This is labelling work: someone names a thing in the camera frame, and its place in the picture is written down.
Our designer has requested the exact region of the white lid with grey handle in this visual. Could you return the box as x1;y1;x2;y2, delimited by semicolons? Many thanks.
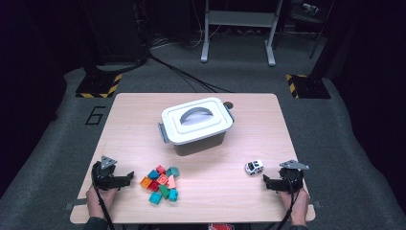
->
161;97;234;146

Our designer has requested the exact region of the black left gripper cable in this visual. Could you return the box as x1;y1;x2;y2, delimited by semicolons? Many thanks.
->
93;183;116;230

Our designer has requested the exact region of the white toy car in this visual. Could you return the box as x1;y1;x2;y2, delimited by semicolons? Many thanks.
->
244;159;264;176

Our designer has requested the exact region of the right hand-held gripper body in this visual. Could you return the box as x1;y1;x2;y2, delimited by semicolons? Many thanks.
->
279;159;310;195

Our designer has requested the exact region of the person's right hand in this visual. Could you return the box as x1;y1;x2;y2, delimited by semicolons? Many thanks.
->
278;188;310;226

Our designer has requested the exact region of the person's left hand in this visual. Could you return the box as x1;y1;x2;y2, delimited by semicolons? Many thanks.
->
85;185;118;219

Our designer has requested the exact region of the black stand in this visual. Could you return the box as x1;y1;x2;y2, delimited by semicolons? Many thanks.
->
288;0;334;60

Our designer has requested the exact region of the white metal stand frame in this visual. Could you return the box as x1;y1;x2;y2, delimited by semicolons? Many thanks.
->
200;0;284;67

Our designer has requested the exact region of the black floor cable bundle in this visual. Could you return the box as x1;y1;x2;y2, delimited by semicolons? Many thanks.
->
147;53;234;94

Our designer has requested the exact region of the white floor cable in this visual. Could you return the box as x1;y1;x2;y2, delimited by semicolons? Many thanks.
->
149;30;206;51

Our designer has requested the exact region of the grey device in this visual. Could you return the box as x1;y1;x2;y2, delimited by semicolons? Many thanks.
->
301;2;321;16

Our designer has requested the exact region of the black cabinet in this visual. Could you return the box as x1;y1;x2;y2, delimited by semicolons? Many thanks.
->
82;0;150;65

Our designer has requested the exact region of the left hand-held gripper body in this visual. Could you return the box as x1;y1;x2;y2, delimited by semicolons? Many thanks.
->
91;155;128;192

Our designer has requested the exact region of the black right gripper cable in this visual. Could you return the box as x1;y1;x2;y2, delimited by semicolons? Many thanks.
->
276;173;301;230

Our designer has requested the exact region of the red white item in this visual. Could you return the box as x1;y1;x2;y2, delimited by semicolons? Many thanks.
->
209;223;236;230

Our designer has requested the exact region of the black striped stand base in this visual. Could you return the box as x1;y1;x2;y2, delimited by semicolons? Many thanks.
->
285;74;332;100
75;73;124;99

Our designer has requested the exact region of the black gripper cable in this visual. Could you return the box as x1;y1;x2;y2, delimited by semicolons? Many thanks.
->
93;183;116;230
276;173;301;230

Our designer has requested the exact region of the green toy block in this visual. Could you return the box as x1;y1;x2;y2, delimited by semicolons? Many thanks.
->
158;184;170;200

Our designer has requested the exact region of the grey translucent storage box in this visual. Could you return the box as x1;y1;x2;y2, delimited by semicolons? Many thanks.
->
158;102;236;157

